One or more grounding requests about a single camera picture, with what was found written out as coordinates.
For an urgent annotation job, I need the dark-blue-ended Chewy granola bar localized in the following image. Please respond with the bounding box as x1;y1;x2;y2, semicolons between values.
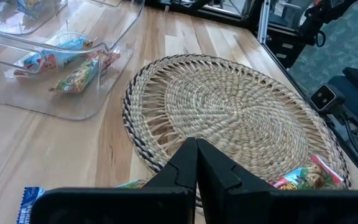
16;0;45;20

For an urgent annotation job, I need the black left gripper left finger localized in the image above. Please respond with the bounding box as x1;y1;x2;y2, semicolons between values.
30;137;198;224

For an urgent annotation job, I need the red Chewy granola bar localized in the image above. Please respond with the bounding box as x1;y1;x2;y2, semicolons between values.
268;154;345;190

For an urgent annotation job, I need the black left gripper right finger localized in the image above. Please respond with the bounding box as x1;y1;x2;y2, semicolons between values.
196;138;358;224

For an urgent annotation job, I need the round woven straw placemat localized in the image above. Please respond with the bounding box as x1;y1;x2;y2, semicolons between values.
122;54;352;190

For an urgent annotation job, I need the silver aluminium post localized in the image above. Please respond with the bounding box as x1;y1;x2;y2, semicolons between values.
257;0;272;44

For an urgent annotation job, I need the red-ended green granola bar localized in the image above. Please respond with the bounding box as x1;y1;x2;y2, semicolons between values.
48;50;122;95

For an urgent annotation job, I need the small table-level camera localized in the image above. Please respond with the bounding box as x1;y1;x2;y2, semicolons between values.
309;83;338;113

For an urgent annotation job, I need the oatmeal raisin granola bar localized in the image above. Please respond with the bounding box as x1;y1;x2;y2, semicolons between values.
16;185;45;224

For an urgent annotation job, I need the black camera cable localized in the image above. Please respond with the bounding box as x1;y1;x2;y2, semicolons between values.
334;108;358;175

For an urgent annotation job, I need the black arm base box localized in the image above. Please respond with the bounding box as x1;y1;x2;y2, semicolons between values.
265;26;306;70

